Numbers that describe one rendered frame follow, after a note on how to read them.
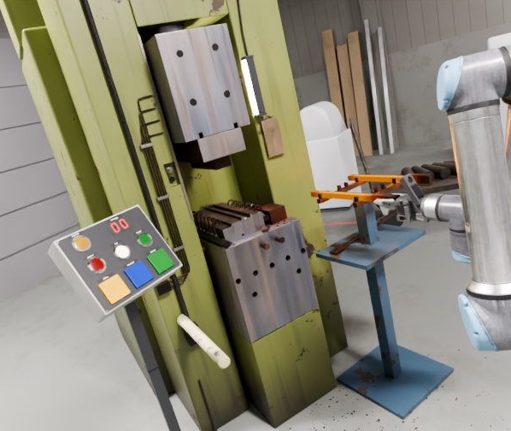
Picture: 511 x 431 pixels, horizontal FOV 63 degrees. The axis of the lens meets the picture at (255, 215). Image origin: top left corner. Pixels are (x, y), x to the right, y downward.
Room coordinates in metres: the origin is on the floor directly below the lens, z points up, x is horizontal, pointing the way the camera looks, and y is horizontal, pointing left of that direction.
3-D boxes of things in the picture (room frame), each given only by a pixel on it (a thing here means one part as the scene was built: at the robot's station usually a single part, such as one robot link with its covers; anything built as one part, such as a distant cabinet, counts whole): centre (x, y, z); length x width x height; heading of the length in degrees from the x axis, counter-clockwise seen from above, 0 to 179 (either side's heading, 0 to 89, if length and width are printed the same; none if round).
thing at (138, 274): (1.30, 0.43, 1.01); 0.07 x 0.05 x 0.07; 141
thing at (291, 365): (1.93, 0.11, 0.23); 0.56 x 0.38 x 0.47; 26
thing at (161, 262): (1.38, 0.36, 1.01); 0.07 x 0.05 x 0.07; 141
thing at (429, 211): (1.31, -0.60, 0.98); 0.10 x 0.05 x 0.09; 122
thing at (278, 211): (1.84, -0.07, 0.95); 0.12 x 0.09 x 0.07; 26
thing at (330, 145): (4.84, -0.94, 0.61); 0.62 x 0.53 x 1.23; 58
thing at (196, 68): (1.91, 0.11, 1.56); 0.42 x 0.39 x 0.40; 26
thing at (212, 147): (1.89, 0.15, 1.32); 0.42 x 0.20 x 0.10; 26
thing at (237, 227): (1.89, 0.15, 0.96); 0.42 x 0.20 x 0.09; 26
